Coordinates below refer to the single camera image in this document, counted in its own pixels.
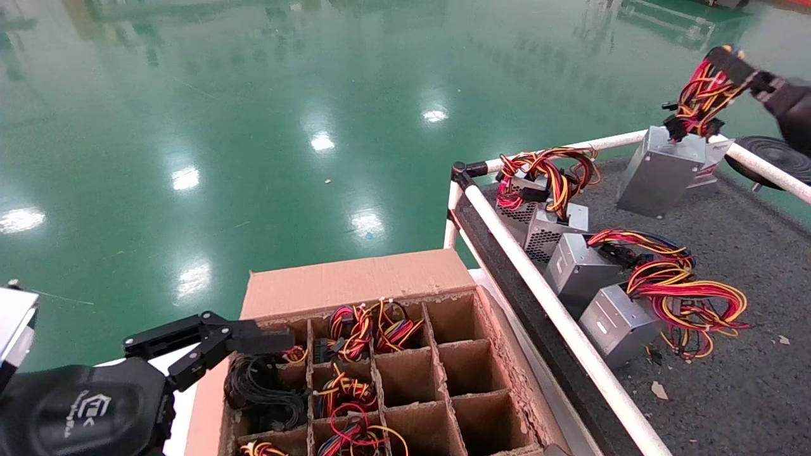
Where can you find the small black scrap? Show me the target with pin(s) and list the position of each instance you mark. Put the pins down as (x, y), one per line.
(654, 356)

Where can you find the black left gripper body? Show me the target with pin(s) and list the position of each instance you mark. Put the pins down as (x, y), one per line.
(82, 411)

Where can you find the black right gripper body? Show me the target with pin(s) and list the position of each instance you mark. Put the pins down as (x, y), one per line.
(792, 114)

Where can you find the cardboard box with dividers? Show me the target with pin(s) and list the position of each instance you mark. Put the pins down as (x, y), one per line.
(355, 278)

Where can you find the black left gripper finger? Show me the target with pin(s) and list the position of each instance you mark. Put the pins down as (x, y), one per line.
(260, 337)

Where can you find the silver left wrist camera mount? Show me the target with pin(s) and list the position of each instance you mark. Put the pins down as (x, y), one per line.
(12, 323)

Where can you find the white pipe frame cart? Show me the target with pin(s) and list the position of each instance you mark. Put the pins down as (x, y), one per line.
(538, 288)

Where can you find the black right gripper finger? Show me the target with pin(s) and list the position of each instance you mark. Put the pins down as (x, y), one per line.
(738, 68)

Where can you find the perforated silver power supply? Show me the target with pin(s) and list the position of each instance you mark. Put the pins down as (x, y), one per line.
(551, 234)

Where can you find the black round ribbed disc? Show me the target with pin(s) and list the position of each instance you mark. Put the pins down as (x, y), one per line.
(770, 158)

